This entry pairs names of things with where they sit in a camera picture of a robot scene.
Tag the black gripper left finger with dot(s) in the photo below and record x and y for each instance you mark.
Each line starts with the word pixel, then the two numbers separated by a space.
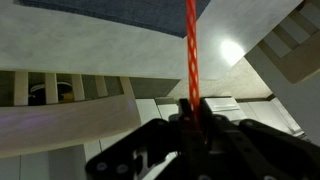
pixel 160 136

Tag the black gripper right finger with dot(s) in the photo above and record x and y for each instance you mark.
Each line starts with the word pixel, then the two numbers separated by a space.
pixel 253 150

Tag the red plastic straw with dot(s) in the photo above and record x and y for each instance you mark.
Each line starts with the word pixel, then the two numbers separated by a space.
pixel 192 50

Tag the white closet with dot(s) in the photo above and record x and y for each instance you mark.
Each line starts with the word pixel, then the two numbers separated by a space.
pixel 260 111

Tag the light wooden slat-back chair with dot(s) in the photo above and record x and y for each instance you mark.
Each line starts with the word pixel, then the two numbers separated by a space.
pixel 66 123
pixel 301 63

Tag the black white yellow object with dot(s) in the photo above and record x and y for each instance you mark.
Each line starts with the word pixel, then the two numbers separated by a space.
pixel 65 88

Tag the dark blue cloth mat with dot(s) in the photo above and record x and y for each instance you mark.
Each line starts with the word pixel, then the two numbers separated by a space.
pixel 116 13

